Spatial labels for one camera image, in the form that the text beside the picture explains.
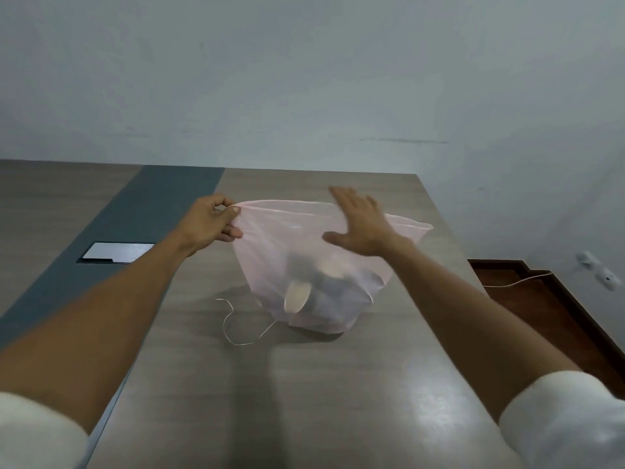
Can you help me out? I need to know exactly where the wooden table with grey strip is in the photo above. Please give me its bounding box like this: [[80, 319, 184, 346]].
[[0, 158, 526, 469]]

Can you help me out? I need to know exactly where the person's right hand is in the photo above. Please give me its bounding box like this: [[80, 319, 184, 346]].
[[322, 185, 416, 257]]

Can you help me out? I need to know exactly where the pile of grey paper cups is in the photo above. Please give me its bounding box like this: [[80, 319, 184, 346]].
[[283, 253, 384, 328]]

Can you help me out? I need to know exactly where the white sleeve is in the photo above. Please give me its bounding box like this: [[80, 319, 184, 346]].
[[0, 391, 90, 469], [499, 369, 625, 469]]

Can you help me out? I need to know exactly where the pink plastic bag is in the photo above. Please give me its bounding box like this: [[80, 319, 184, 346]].
[[229, 199, 436, 335]]

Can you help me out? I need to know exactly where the person's left hand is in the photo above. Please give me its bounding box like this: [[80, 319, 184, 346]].
[[178, 192, 244, 257]]

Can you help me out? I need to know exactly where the person's right forearm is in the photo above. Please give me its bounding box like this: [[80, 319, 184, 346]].
[[390, 241, 582, 425]]

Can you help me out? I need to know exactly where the white floor cable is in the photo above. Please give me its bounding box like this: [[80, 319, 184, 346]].
[[482, 270, 553, 289]]

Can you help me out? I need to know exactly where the white left sleeve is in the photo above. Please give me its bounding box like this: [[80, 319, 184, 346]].
[[0, 391, 90, 469]]

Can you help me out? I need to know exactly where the smartphone on table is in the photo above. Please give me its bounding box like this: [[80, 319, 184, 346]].
[[76, 241, 156, 265]]

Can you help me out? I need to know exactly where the person's left forearm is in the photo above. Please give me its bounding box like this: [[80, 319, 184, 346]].
[[0, 229, 196, 435]]

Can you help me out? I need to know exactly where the white right sleeve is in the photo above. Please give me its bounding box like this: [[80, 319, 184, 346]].
[[499, 369, 625, 469]]

